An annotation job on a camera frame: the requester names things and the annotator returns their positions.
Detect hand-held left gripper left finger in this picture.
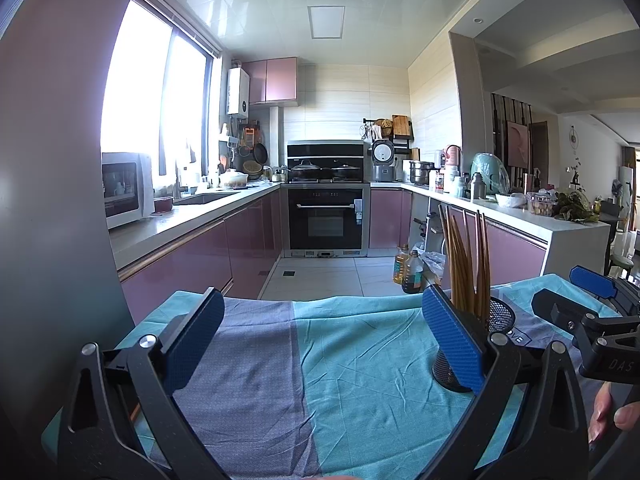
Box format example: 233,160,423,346
57,287,226,480

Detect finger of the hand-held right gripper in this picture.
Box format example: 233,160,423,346
569,265,640,311
530,288,621,346

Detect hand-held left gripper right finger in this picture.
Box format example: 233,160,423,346
421,285,591,480

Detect black mesh utensil holder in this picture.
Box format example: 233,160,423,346
431,296,517,394

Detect bundle of wooden chopsticks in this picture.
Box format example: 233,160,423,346
437,204,494,322

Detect person's right hand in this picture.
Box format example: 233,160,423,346
588,382,640,444

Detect pink base cabinets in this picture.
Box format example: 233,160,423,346
117,185,288,326
369,187,549,287

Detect leafy greens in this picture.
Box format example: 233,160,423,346
555,190,601,224

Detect white plastic bag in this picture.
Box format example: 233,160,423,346
422,251,446,286

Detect dark oil bottle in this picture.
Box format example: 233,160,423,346
401,250,425,295

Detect clear food container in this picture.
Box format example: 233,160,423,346
527,192,559,217

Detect yellow oil bottle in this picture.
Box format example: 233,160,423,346
393,245,411,286

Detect printed teal grey tablecloth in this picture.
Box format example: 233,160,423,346
42,274,640,480

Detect white countertop oven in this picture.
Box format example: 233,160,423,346
101,152,155,231

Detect steel stockpot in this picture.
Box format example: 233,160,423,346
409,161,435,185

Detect black built-in oven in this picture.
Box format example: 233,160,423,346
286,185,371,257

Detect white rice cooker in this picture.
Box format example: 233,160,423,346
371,139,398,183

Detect rack of hanging pans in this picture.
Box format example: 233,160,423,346
237,125,269,177

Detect black lidded wok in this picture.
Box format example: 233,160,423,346
289,158,332,182
331,161,364,182

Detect black range hood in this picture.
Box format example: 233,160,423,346
287,140,366,164

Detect kitchen window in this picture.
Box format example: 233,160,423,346
102,0,221,192

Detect white water heater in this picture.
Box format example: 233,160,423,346
227,67,251,117

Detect ceiling light panel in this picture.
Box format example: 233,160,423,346
307,6,346,39

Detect framed wall picture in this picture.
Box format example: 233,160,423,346
507,121,531,167

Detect pink wall cabinet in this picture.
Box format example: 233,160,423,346
241,57,299,107

